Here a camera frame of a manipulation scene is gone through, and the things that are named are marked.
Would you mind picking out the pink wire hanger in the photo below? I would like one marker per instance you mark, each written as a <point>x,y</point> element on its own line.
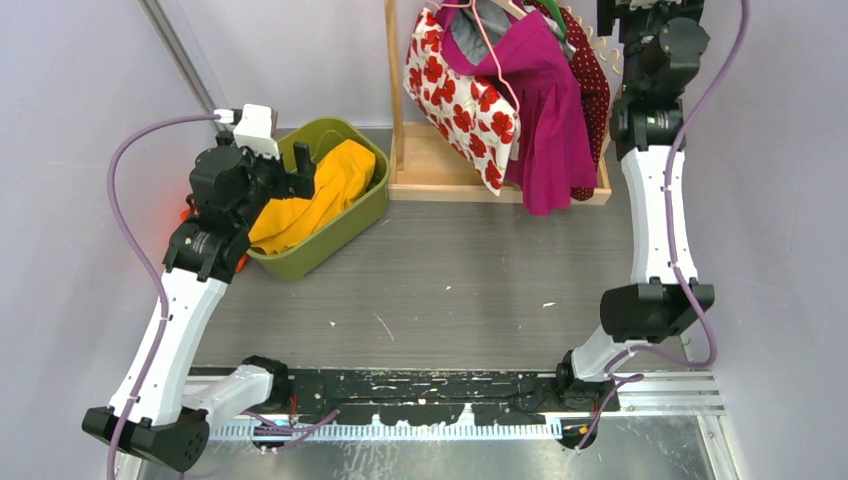
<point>473,29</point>

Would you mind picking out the white red poppy garment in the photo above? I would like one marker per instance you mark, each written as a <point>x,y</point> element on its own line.
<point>469,112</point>

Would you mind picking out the orange object behind bin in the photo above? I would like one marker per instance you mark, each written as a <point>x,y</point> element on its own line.
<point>191,211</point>

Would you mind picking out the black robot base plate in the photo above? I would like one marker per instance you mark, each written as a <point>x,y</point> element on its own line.
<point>434,397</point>

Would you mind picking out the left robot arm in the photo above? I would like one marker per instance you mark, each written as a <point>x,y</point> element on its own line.
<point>150,416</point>

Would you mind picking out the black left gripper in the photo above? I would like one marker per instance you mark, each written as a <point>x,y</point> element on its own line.
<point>290,184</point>

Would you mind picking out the green plastic hanger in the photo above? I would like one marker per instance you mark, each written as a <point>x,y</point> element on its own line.
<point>554,10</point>

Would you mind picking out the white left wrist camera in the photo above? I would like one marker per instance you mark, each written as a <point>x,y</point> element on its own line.
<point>255,129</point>

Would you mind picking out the green plastic bin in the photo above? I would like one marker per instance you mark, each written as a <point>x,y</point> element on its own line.
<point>322,135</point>

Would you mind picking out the wooden clothes rack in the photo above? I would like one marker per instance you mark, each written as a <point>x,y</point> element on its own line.
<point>425,166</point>

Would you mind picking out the cream plastic hanger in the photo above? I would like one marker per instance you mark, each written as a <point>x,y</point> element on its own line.
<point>608,55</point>

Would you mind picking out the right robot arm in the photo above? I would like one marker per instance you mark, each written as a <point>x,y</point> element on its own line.
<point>663,42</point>

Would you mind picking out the yellow pleated skirt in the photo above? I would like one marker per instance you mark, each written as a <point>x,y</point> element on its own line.
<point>341,178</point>

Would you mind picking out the magenta dress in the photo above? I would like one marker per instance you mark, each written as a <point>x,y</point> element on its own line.
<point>554,154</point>

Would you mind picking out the aluminium rail frame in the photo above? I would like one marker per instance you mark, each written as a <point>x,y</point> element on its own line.
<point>669,425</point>

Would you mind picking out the wooden hanger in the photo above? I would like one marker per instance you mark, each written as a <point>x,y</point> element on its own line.
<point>511,8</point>

